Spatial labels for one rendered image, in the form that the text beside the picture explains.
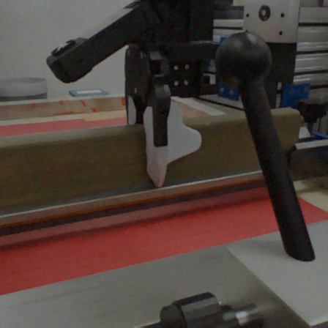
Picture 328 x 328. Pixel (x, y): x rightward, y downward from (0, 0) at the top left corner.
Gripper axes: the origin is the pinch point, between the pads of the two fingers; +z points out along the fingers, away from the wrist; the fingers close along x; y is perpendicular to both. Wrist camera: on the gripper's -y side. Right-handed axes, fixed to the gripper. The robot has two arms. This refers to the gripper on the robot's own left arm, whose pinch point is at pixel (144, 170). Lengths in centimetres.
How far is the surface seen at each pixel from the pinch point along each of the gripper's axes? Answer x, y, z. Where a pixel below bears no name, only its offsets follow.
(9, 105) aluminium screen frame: 56, -11, 2
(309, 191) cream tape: -2.1, 22.5, 5.7
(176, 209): 0.0, 4.0, 5.6
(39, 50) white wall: 367, 34, 14
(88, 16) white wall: 367, 83, -16
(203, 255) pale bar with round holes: -22.4, -4.8, -3.0
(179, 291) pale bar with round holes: -25.0, -7.5, -3.0
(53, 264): -6.4, -11.6, 5.6
